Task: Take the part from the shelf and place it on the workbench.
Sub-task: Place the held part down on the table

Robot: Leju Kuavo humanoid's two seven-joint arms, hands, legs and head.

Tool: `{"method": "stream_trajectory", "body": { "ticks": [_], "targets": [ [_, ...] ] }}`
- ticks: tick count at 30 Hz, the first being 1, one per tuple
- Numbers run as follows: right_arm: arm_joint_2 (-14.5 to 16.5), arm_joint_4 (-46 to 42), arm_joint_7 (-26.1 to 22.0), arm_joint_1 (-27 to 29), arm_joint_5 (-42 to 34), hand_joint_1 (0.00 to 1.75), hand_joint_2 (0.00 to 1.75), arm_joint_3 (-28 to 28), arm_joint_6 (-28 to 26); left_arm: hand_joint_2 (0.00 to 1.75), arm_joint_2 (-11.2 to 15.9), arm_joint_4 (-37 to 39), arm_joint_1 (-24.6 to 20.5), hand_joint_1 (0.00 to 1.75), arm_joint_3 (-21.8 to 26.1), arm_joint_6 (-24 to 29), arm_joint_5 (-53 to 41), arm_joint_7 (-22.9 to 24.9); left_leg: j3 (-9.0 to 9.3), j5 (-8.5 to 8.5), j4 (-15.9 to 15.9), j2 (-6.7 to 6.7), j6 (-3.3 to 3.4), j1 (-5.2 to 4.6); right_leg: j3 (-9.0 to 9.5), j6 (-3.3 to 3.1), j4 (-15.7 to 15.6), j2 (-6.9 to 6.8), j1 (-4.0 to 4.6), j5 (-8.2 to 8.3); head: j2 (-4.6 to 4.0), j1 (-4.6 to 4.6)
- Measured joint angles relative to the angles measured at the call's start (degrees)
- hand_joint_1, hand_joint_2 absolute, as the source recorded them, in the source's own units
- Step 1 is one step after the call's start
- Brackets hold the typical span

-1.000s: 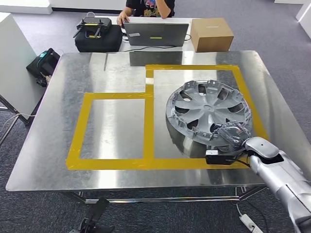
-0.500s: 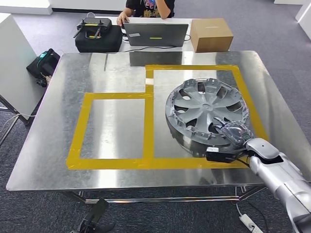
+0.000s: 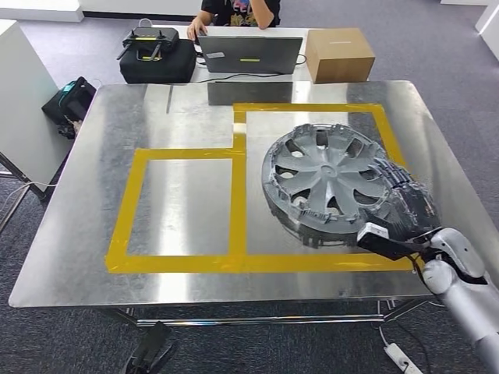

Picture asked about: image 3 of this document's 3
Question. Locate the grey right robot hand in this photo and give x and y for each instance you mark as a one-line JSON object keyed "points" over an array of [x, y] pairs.
{"points": [[413, 211]]}

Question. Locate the grey plastic wheel cover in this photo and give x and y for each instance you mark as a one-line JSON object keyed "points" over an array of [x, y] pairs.
{"points": [[323, 180]]}

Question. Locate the steel workbench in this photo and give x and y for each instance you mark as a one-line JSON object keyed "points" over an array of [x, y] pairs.
{"points": [[78, 232]]}

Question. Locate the white power strip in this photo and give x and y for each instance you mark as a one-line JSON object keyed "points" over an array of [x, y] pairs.
{"points": [[403, 360]]}

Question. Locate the brown cardboard box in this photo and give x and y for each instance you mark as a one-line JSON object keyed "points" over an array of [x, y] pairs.
{"points": [[339, 57]]}

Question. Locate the white display plinth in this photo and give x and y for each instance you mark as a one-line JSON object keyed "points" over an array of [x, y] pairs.
{"points": [[38, 9], [489, 31]]}

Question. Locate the grey laptop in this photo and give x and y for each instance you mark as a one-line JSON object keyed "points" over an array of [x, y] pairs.
{"points": [[249, 54]]}

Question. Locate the person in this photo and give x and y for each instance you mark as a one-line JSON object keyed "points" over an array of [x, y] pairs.
{"points": [[234, 11]]}

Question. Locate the black carry case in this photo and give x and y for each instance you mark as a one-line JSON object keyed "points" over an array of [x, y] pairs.
{"points": [[155, 69]]}

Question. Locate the black robot foot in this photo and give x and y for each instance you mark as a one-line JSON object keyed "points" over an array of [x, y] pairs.
{"points": [[150, 346]]}

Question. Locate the black remote controller with antennas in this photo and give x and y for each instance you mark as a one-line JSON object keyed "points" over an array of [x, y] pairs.
{"points": [[150, 38]]}

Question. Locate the black backpack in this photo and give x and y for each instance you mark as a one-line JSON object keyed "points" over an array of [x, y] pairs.
{"points": [[70, 103]]}

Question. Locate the white table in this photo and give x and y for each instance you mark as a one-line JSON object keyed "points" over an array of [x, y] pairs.
{"points": [[23, 103]]}

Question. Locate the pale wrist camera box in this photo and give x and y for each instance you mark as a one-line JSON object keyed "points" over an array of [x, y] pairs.
{"points": [[372, 233]]}

